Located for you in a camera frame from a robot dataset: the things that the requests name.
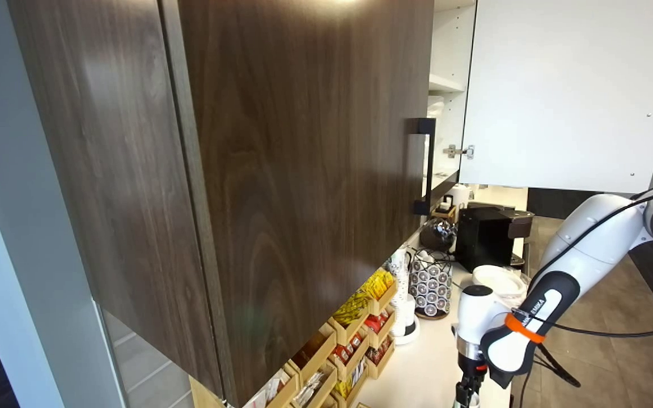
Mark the wire coffee pod carousel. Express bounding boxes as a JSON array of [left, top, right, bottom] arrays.
[[410, 257, 452, 318]]

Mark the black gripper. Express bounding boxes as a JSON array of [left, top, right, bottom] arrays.
[[454, 359, 488, 408]]

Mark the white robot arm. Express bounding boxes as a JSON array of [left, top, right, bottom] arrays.
[[454, 187, 653, 408]]

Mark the black cabinet door handle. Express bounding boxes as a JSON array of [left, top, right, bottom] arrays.
[[408, 117, 436, 216]]

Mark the wooden tea organizer shelf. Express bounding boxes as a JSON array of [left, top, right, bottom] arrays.
[[244, 267, 398, 408]]

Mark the tall paper cup stack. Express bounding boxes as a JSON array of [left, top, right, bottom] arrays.
[[389, 249, 417, 344]]

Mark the dark wood wall cabinet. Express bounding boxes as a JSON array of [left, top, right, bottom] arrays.
[[8, 0, 434, 405]]

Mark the black coffee machine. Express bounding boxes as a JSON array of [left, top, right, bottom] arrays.
[[456, 203, 533, 271]]

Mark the white open cabinet door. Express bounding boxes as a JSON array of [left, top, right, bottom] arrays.
[[460, 0, 653, 192]]

